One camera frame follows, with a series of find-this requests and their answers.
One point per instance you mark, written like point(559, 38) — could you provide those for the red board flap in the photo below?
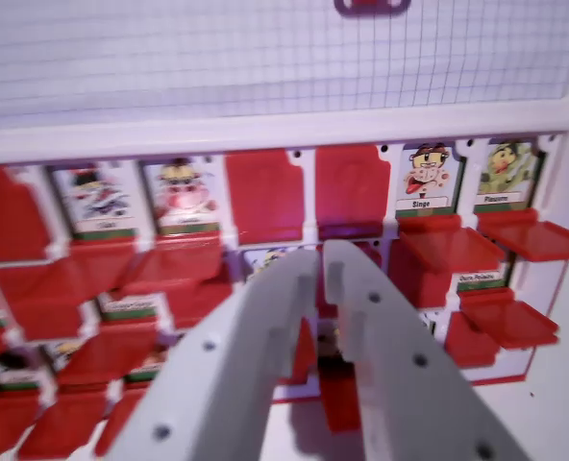
point(352, 187)

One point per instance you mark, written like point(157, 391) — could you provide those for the red and white game board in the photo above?
point(265, 72)

